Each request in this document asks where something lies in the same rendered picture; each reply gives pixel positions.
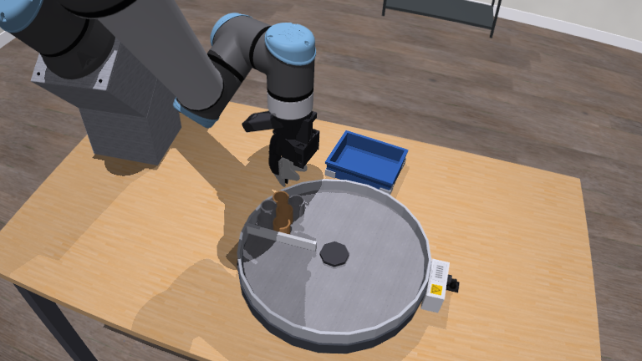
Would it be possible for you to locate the dark grey metal sleeve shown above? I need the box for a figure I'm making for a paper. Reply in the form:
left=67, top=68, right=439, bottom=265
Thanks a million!
left=257, top=211, right=274, bottom=230
left=288, top=195, right=304, bottom=218
left=260, top=200, right=277, bottom=218

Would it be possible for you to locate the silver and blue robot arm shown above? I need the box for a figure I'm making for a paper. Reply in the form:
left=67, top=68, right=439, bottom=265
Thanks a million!
left=0, top=0, right=316, bottom=132

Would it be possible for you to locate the blue crate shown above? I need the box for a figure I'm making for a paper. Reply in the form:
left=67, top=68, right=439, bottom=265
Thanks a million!
left=325, top=130, right=408, bottom=195

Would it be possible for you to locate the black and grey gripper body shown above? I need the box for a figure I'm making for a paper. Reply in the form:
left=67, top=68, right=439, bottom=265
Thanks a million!
left=269, top=111, right=319, bottom=169

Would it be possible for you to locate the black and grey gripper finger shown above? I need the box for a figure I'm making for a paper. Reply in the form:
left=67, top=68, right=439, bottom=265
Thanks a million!
left=268, top=145, right=300, bottom=187
left=285, top=161, right=308, bottom=184

